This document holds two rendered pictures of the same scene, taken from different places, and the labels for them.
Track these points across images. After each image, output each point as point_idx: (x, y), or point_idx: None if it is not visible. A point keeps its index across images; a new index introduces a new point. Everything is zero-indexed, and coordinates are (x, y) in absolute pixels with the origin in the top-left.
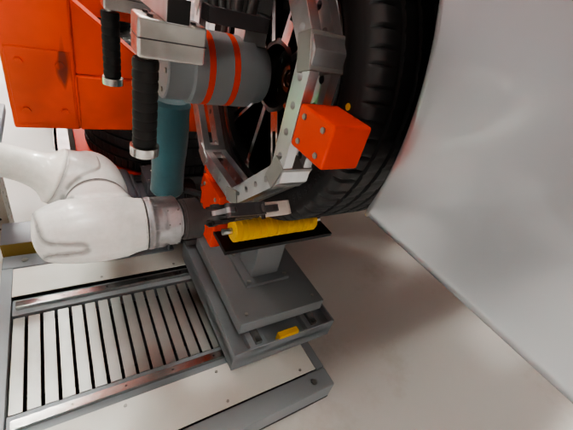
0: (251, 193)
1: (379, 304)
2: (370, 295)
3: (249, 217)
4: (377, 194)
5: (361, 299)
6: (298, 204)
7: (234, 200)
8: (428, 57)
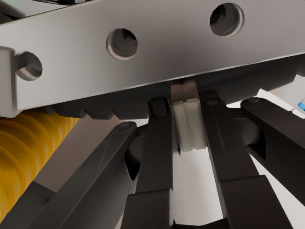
0: (179, 64)
1: (73, 157)
2: (60, 151)
3: (182, 175)
4: None
5: (56, 161)
6: (233, 77)
7: (3, 102)
8: None
